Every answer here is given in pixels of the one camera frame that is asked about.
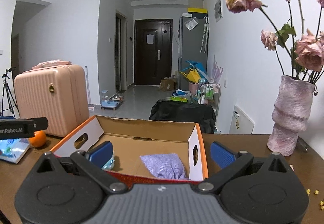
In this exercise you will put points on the black chair back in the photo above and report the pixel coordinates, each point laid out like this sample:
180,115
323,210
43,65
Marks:
175,111

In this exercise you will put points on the purple drawstring pouch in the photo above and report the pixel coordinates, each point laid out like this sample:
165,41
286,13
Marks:
165,166

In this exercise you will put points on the cardboard box on floor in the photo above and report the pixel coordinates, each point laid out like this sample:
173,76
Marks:
167,84

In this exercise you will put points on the yellow box on fridge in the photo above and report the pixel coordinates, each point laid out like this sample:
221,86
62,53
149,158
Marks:
197,10

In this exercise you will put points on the red cardboard box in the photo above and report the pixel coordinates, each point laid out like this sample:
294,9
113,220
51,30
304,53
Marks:
132,138

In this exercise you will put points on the pink ribbed suitcase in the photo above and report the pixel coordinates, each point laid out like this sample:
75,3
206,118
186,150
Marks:
57,93

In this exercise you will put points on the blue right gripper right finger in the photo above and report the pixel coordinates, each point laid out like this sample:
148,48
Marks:
232,165

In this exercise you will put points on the dried pink roses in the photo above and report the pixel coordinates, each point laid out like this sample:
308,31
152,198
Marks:
305,52

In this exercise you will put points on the wall electrical panel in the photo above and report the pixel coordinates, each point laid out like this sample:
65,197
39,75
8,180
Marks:
218,8

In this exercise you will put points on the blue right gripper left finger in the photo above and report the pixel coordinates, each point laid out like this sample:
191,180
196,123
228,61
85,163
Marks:
90,164

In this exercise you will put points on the grey refrigerator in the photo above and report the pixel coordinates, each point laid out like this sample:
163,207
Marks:
190,49

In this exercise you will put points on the purple textured vase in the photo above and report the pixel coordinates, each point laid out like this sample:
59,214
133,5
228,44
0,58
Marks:
292,110

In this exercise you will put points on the black eyeglasses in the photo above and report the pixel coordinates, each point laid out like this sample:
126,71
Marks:
301,145

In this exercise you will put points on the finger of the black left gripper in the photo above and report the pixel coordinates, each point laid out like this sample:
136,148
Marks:
21,128

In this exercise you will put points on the pet feeder bowls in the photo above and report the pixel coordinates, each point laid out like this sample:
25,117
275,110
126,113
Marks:
110,102

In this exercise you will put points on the dark entrance door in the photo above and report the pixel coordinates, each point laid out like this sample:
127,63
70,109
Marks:
153,49

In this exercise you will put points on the blue tissue box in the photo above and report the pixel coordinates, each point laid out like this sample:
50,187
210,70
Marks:
13,150

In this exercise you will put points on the light blue plush toy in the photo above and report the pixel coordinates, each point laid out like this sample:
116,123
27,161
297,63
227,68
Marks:
108,166

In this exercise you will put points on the orange tangerine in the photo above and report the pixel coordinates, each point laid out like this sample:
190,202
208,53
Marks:
39,139

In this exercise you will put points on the camera tripod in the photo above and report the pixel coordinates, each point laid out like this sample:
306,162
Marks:
8,102

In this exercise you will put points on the trolley with bottles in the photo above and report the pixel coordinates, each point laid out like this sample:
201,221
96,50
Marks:
209,94

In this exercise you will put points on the white board on floor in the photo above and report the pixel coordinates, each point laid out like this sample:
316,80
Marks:
241,123

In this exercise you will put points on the yellow crumbs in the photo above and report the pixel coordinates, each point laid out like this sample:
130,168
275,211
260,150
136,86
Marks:
315,196

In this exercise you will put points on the yellow blue toy pile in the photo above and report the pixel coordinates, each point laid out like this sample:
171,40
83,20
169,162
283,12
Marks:
195,72

